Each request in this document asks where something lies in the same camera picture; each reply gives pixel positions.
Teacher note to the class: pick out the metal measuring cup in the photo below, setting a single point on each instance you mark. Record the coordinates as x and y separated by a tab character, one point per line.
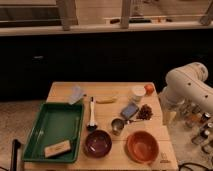
118	125

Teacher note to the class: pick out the wooden block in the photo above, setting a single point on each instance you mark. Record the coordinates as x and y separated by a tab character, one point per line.
57	148

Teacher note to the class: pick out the blue sponge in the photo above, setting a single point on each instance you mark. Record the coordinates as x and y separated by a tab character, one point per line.
129	111

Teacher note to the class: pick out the orange fruit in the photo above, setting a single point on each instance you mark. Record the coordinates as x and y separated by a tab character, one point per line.
149	89

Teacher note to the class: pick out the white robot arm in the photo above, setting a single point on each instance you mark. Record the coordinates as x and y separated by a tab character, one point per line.
186	83

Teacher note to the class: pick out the yellow banana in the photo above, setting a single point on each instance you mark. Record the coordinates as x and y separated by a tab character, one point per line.
106	100

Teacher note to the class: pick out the purple bowl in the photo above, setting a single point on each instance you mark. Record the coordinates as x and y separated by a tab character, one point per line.
97	144

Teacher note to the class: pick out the orange bowl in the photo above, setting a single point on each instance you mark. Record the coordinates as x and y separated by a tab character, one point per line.
142	147

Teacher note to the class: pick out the brown pine cone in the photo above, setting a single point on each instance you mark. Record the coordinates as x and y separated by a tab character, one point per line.
145	112

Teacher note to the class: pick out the white cup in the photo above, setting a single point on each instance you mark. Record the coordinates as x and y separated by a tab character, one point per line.
137	93

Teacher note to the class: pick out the green plastic tray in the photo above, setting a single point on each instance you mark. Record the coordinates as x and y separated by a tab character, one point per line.
55	123

